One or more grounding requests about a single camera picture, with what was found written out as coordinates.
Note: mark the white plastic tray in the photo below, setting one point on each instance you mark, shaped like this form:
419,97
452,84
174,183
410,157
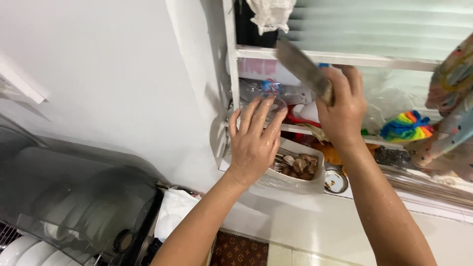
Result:
295,173

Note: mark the steel wool scrubber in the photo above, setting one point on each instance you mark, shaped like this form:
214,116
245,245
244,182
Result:
392,157

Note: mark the person's left hand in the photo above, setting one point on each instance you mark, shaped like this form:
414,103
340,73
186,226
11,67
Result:
255,147

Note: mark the clear plastic bottle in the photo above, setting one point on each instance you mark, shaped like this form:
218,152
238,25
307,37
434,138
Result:
273,90

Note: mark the red and white container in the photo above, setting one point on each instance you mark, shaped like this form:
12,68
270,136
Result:
305,112

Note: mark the person's right fingers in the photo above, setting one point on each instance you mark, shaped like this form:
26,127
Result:
342,79

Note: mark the small round metal dish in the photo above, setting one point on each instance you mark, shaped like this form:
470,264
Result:
335,181

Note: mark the stack of white plates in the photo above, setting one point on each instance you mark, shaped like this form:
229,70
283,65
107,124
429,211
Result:
33,253

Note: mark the white lace cloth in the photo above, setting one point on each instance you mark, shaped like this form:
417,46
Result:
270,14

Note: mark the brown patterned mat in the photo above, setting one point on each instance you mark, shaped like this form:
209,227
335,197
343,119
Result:
238,250

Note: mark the white window frame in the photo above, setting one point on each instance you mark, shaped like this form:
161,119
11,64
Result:
244,59

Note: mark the person's right hand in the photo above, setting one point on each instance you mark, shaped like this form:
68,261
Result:
342,111

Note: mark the white plastic bag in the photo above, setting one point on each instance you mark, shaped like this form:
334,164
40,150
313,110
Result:
173,212

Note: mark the patterned hanging cloth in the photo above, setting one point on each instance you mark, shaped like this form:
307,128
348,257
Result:
449,114

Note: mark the clear plastic bag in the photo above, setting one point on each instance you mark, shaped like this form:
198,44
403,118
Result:
388,103

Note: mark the orange cloth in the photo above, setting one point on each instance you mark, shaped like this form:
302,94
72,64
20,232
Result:
334,153

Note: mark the pile of garlic cloves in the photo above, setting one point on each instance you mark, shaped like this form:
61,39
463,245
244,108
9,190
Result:
301,166

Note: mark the steel kitchen knife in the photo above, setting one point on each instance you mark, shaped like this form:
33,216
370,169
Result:
305,70

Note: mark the dish drying cabinet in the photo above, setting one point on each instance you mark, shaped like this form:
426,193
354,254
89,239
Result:
74,199

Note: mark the rainbow scrubbing cloth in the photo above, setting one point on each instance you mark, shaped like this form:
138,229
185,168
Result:
405,127

